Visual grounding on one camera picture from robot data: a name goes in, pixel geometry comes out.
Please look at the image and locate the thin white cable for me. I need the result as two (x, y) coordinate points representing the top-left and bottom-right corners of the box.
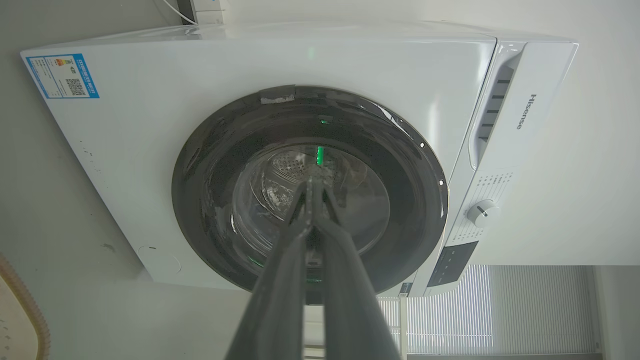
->
(161, 0), (198, 25)

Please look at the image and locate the round dark washing machine door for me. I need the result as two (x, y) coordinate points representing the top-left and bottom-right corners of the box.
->
(171, 85), (449, 305)

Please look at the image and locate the blue energy label sticker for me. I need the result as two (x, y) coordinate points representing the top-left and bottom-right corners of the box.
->
(26, 53), (100, 99)

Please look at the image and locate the white wall socket box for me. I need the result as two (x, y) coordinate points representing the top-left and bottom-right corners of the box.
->
(176, 0), (227, 25)

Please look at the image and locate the white washing machine control knob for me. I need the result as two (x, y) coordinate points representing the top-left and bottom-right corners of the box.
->
(467, 199), (501, 228)

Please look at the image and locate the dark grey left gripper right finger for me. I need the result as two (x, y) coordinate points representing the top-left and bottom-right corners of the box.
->
(311, 178), (402, 360)

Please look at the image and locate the white Hisense washing machine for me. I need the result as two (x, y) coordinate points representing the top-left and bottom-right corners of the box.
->
(20, 21), (580, 299)

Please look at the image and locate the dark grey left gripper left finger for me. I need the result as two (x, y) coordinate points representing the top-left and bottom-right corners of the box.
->
(224, 179), (314, 360)

